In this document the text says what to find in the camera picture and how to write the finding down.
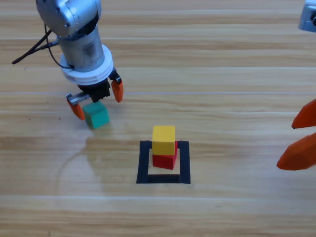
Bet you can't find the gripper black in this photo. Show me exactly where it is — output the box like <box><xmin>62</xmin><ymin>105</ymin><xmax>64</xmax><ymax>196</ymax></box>
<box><xmin>65</xmin><ymin>69</ymin><xmax>124</xmax><ymax>121</ymax></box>

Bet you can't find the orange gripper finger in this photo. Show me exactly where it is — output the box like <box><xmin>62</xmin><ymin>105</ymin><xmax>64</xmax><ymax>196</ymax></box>
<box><xmin>291</xmin><ymin>98</ymin><xmax>316</xmax><ymax>130</ymax></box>
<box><xmin>276</xmin><ymin>132</ymin><xmax>316</xmax><ymax>171</ymax></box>

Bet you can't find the green wooden cube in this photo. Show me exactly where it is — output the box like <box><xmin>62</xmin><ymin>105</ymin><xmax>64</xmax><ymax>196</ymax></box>
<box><xmin>82</xmin><ymin>100</ymin><xmax>110</xmax><ymax>129</ymax></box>

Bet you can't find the yellow wooden cube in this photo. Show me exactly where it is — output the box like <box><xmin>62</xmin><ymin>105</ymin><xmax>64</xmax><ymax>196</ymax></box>
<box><xmin>152</xmin><ymin>125</ymin><xmax>176</xmax><ymax>156</ymax></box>

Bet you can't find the red wooden cube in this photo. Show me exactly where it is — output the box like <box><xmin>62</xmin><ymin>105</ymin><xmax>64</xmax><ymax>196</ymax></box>
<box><xmin>152</xmin><ymin>140</ymin><xmax>178</xmax><ymax>171</ymax></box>

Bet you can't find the black tape square outline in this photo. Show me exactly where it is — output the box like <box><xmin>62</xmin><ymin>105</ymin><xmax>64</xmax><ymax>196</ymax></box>
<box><xmin>136</xmin><ymin>140</ymin><xmax>192</xmax><ymax>185</ymax></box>

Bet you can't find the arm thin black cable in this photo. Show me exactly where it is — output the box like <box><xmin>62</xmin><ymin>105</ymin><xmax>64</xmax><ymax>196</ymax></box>
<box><xmin>43</xmin><ymin>23</ymin><xmax>75</xmax><ymax>70</ymax></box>

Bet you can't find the arm thick black cable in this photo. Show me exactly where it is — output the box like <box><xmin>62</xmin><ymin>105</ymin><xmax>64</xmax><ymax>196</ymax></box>
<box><xmin>11</xmin><ymin>29</ymin><xmax>60</xmax><ymax>65</ymax></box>

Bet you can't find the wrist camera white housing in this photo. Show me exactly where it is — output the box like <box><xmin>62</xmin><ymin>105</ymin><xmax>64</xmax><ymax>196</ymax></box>
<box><xmin>298</xmin><ymin>0</ymin><xmax>316</xmax><ymax>33</ymax></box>

